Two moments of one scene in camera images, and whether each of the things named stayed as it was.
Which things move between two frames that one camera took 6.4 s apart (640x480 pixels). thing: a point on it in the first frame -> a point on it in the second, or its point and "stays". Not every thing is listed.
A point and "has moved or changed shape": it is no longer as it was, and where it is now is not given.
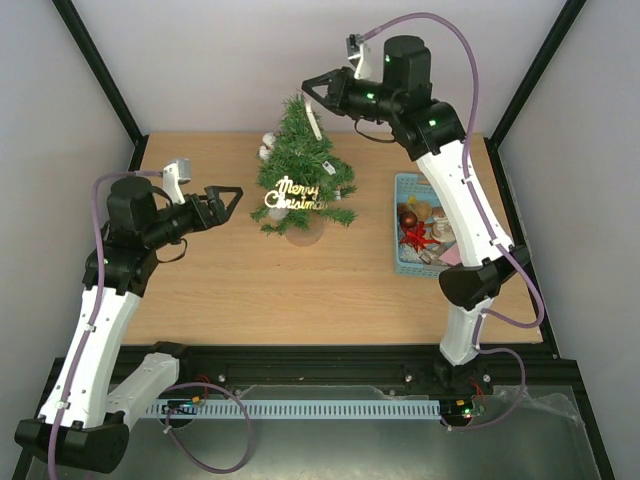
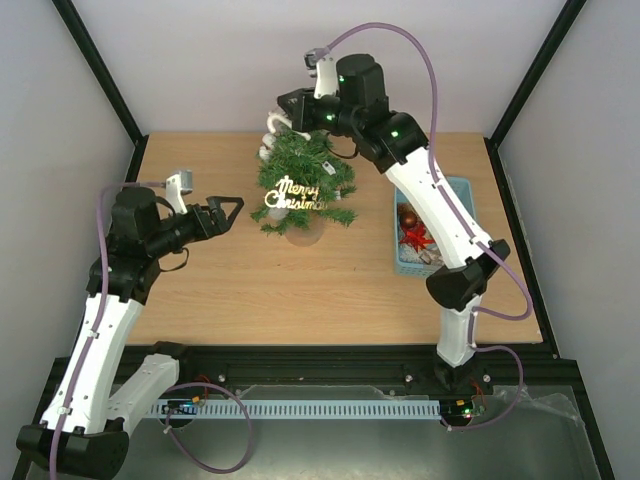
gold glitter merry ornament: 295,197 stays
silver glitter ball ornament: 278,213 stays
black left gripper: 219,214 -> 205,228
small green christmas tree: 308,179 stays
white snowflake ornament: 408,254 stays
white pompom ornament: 268,139 stays
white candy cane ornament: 308,104 has moved or changed shape
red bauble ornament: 408,219 stays
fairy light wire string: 305,155 -> 327,166
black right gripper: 338,90 -> 299,110
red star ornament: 416,237 stays
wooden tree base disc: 304,238 stays
